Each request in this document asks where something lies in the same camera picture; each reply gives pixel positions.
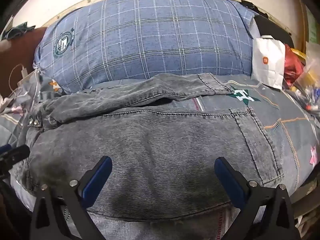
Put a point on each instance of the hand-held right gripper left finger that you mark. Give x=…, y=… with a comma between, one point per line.
x=97, y=180

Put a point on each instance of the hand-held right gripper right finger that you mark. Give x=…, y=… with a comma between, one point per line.
x=230, y=180

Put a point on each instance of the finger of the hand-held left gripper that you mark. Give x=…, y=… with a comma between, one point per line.
x=17, y=152

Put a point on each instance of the grey denim pants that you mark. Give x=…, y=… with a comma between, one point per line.
x=150, y=142

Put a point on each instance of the grey printed bed sheet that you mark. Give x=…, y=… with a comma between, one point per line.
x=287, y=115

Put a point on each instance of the brown wooden bedside panel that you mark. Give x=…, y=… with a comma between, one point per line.
x=20, y=52

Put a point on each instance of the dark green cloth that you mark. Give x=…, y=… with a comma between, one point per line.
x=18, y=30

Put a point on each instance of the white paper bag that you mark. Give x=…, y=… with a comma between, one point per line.
x=267, y=62

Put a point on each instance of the pile of plastic packets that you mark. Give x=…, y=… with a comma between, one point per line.
x=310, y=80

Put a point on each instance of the red plastic bag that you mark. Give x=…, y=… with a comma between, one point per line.
x=292, y=65

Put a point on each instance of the blue plaid pillow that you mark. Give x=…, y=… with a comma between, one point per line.
x=150, y=42

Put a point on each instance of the black bag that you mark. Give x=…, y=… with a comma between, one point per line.
x=272, y=27

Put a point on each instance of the green paper sheet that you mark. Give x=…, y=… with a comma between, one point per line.
x=313, y=27

